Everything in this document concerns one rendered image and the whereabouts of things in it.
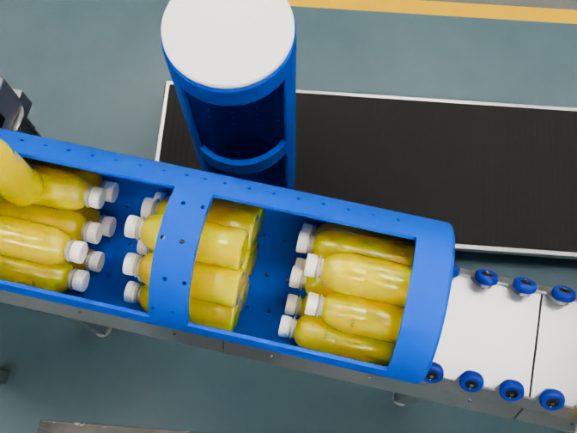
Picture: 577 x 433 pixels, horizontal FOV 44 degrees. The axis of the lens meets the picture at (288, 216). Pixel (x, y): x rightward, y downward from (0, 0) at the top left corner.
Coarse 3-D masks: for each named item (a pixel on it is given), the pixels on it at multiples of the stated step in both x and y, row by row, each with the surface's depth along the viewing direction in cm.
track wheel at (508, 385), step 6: (504, 384) 132; (510, 384) 131; (516, 384) 131; (504, 390) 132; (510, 390) 132; (516, 390) 131; (522, 390) 131; (504, 396) 133; (510, 396) 132; (516, 396) 132; (522, 396) 132
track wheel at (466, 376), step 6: (468, 372) 132; (474, 372) 132; (462, 378) 132; (468, 378) 132; (474, 378) 132; (480, 378) 132; (462, 384) 133; (468, 384) 133; (474, 384) 133; (480, 384) 132; (468, 390) 134; (474, 390) 133
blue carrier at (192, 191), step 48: (48, 144) 124; (144, 192) 139; (192, 192) 118; (240, 192) 119; (288, 192) 122; (192, 240) 114; (288, 240) 139; (432, 240) 115; (0, 288) 125; (96, 288) 136; (288, 288) 139; (432, 288) 111; (240, 336) 119; (432, 336) 111
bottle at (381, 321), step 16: (320, 304) 121; (336, 304) 119; (352, 304) 119; (368, 304) 119; (384, 304) 120; (336, 320) 119; (352, 320) 119; (368, 320) 118; (384, 320) 118; (400, 320) 118; (368, 336) 120; (384, 336) 119
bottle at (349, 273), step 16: (320, 256) 119; (336, 256) 118; (352, 256) 118; (320, 272) 119; (336, 272) 117; (352, 272) 116; (368, 272) 116; (384, 272) 116; (400, 272) 116; (336, 288) 118; (352, 288) 117; (368, 288) 116; (384, 288) 116; (400, 288) 116; (400, 304) 117
